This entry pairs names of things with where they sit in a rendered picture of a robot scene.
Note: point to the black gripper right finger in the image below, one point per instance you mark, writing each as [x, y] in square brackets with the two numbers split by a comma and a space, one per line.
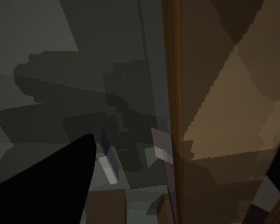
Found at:
[274, 171]

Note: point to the brown and red box with clear front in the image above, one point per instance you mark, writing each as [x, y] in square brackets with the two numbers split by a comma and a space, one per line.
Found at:
[215, 73]

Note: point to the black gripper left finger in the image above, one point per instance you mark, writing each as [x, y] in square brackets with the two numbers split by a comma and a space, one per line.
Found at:
[54, 190]

